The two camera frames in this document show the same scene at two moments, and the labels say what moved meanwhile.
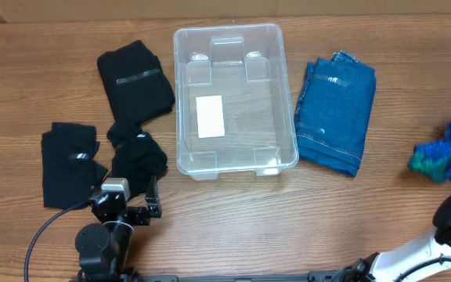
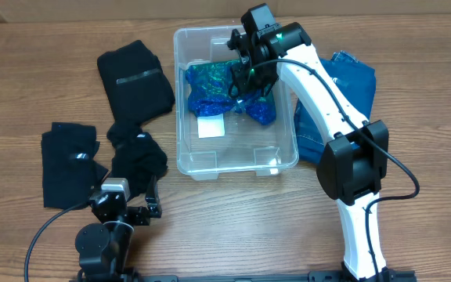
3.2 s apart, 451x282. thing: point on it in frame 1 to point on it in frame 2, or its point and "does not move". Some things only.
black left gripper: x=142 y=216 does not move
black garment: x=139 y=156 does not move
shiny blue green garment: x=446 y=159 to x=209 y=93
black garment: x=69 y=168 does not move
